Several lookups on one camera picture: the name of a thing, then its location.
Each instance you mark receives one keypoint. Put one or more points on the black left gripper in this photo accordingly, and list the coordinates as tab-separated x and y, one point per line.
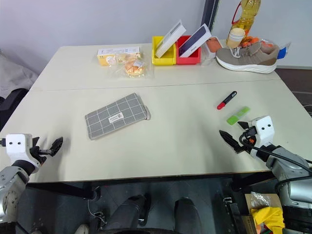
39	157

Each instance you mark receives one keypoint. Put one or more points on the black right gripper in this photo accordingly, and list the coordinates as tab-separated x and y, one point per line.
248	136

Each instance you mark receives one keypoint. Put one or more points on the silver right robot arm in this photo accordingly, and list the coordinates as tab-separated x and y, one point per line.
290	165

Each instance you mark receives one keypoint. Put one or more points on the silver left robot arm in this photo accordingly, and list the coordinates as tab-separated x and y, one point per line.
9	185

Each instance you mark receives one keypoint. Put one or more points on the grey checkered pouch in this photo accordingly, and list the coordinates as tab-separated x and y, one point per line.
114	117

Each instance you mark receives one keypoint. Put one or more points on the green highlighter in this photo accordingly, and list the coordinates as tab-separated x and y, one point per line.
237	116

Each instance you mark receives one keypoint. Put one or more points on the red and black marker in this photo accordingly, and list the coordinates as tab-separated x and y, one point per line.
226	100

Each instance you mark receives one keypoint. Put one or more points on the black chair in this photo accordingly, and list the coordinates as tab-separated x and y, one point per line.
11	102

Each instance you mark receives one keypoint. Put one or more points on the crumpled clear plastic bag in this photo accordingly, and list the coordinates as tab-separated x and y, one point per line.
258	198

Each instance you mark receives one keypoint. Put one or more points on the cardboard box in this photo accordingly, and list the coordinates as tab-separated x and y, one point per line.
273	200

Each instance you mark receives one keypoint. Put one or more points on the beige sneaker with white sole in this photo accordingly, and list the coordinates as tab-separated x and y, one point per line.
246	58

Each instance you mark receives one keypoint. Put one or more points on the grey cloth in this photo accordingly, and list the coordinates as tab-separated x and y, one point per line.
14	73

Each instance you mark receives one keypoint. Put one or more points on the red plastic bin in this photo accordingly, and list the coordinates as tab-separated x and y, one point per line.
189	60

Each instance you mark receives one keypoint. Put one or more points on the yellow cloth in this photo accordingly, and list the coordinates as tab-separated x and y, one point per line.
268	219

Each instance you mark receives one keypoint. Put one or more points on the blue and white package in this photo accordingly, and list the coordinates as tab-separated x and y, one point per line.
282	51

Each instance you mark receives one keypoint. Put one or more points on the beige paper cup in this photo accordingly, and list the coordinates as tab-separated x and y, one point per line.
236	37

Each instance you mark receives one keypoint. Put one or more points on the yellow plastic bin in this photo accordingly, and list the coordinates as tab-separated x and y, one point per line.
163	61

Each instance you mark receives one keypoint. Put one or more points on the small clear plastic bag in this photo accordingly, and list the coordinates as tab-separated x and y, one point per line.
111	61

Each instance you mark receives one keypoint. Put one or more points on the dark rounded shape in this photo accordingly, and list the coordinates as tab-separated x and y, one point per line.
126	212

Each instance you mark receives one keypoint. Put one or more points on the yellow and white carton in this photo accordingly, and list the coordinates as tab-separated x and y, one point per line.
107	52

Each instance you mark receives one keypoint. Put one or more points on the bagged bread roll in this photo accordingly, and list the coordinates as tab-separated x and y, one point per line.
134	69

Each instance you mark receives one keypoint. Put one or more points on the white flat box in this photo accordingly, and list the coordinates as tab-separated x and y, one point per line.
170	39

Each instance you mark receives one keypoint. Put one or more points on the yellow cooking oil bottle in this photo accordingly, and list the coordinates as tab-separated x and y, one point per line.
246	17

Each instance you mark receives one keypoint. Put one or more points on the black upright pole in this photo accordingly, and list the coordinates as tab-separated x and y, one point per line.
210	14

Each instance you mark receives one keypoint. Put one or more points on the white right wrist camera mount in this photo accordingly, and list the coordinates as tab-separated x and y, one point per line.
264	130

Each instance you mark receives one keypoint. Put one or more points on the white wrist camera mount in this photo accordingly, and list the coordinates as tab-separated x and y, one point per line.
17	146
264	130

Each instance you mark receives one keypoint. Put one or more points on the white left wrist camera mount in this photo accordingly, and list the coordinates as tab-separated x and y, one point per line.
17	146

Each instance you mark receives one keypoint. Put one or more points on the black metal bracket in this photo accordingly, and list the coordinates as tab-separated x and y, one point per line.
232	214

